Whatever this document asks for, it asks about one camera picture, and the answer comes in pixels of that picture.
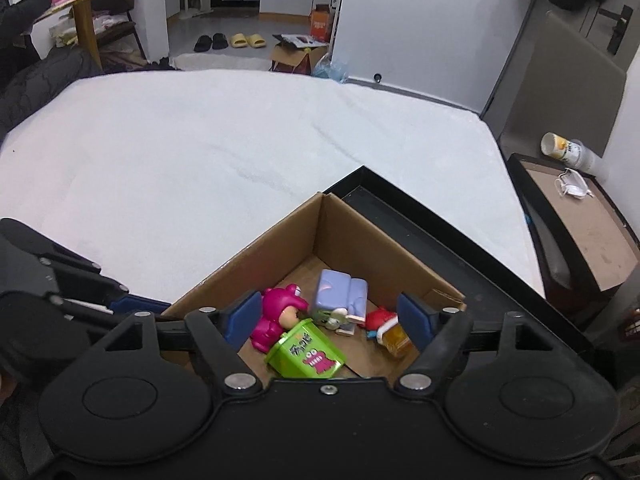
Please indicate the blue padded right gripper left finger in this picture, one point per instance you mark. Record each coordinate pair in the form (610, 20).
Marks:
(217, 337)

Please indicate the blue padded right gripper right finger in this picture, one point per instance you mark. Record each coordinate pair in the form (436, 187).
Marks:
(438, 335)

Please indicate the red hat figurine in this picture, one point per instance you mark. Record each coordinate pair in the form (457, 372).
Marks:
(383, 327)

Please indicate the pink bear figurine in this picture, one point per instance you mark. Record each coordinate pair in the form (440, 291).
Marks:
(280, 313)

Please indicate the green monster toy box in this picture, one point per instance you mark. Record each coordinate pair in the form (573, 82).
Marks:
(305, 352)

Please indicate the black shallow tray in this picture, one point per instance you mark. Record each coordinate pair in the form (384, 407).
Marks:
(489, 287)

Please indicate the small pale green figurine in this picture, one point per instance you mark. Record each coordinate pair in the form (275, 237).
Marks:
(335, 321)

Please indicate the lavender block toy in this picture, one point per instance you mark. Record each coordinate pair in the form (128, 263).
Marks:
(337, 289)

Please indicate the black framed brown board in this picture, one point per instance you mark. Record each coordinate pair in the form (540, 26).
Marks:
(585, 248)

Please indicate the white face mask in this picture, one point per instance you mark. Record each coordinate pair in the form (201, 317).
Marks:
(571, 183)

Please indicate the person in black clothes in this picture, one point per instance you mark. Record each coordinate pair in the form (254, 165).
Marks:
(28, 81)

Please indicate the open cardboard box floor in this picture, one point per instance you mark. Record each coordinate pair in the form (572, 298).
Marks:
(297, 54)

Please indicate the black slipper pair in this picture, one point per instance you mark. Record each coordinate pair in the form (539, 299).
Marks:
(205, 43)

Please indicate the yellow slipper pair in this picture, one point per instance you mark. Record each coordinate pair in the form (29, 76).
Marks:
(240, 41)

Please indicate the orange box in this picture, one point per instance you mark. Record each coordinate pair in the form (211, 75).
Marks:
(321, 20)

